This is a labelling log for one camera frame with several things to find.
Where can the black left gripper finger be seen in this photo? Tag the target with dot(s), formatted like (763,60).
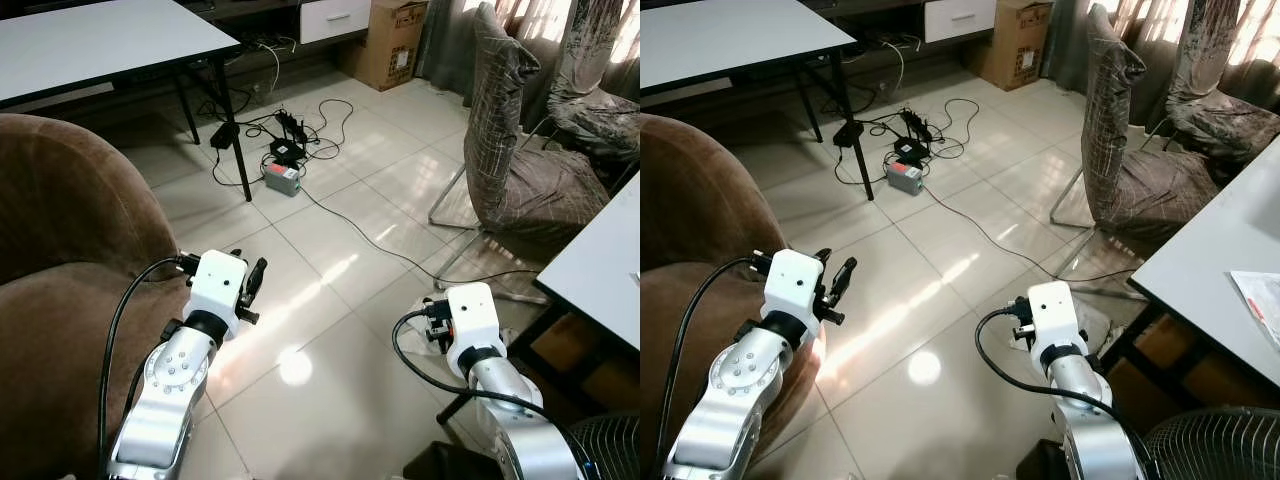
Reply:
(842,280)
(258,278)

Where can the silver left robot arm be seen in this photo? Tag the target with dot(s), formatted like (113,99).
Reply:
(735,390)
(170,385)

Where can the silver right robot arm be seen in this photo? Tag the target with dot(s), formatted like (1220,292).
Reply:
(525,425)
(1090,420)

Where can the brown velvet sofa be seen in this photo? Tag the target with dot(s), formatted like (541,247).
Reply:
(70,260)
(700,220)

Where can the grey and red power box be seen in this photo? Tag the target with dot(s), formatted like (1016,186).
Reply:
(282,179)
(904,178)

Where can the square black power adapter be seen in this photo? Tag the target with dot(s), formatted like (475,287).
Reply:
(910,150)
(286,151)

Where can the plain brown cardboard box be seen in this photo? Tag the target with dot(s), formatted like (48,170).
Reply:
(1200,355)
(575,350)

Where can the small black power brick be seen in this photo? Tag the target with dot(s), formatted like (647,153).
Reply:
(848,133)
(224,135)

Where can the black power strip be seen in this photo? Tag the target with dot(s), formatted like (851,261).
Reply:
(915,124)
(291,124)

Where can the white table with black legs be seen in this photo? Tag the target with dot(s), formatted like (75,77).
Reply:
(730,35)
(90,40)
(1210,250)
(600,270)

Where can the brown covered metal chair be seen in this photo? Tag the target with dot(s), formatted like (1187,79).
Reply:
(510,160)
(1215,110)
(1125,150)
(595,105)

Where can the white printed paper sheet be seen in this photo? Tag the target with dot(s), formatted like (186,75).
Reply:
(1262,305)

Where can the brown cardboard box with label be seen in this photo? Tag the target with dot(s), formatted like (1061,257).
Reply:
(392,45)
(1018,45)

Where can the white drawer front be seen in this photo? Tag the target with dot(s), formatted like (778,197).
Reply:
(335,18)
(960,18)

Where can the grey patterned curtain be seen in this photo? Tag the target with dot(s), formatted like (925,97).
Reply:
(445,40)
(1070,40)

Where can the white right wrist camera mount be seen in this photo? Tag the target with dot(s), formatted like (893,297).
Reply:
(472,322)
(1052,318)

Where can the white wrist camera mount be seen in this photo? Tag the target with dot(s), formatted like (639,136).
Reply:
(792,282)
(1052,318)
(472,322)
(215,282)

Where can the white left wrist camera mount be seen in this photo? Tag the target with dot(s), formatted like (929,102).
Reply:
(215,282)
(792,282)

